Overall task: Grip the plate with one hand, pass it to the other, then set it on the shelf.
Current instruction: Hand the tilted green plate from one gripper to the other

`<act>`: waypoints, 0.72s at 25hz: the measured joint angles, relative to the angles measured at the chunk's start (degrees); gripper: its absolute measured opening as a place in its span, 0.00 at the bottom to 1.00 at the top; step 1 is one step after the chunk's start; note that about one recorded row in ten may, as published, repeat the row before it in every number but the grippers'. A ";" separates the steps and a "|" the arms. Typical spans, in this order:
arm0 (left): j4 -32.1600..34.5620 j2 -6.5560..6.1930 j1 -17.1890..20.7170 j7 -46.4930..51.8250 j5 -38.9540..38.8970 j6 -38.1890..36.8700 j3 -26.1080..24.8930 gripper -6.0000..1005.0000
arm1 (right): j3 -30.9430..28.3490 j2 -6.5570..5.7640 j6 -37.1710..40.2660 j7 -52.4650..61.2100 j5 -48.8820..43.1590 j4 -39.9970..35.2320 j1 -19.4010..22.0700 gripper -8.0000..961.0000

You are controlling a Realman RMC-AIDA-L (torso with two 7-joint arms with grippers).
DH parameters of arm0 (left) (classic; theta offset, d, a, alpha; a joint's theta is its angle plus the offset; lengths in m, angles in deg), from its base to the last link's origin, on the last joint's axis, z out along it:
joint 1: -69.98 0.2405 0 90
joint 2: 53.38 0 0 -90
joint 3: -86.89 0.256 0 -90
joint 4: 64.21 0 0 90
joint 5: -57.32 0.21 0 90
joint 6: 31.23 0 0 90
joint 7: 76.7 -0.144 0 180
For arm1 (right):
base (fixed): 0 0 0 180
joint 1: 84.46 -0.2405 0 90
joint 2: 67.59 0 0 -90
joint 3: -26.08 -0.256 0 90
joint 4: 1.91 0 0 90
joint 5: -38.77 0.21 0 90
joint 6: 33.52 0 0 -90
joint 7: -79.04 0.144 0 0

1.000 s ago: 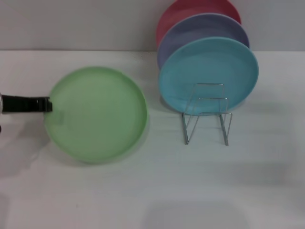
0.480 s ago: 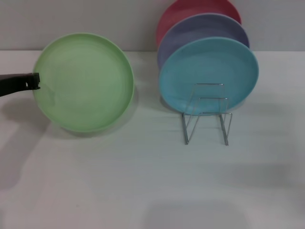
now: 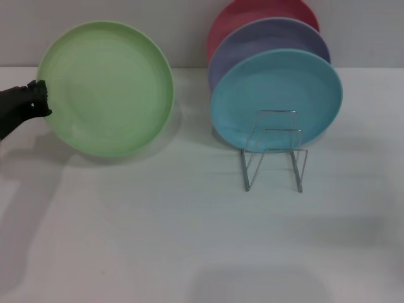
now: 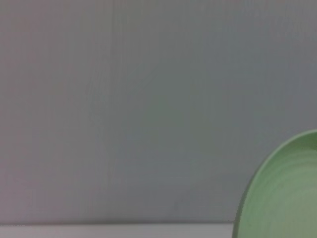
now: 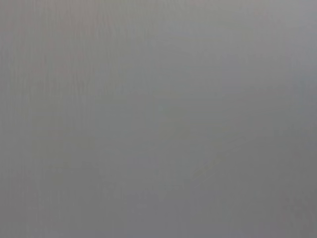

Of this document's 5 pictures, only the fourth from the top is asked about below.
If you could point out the green round plate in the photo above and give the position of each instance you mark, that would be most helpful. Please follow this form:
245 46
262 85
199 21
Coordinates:
284 193

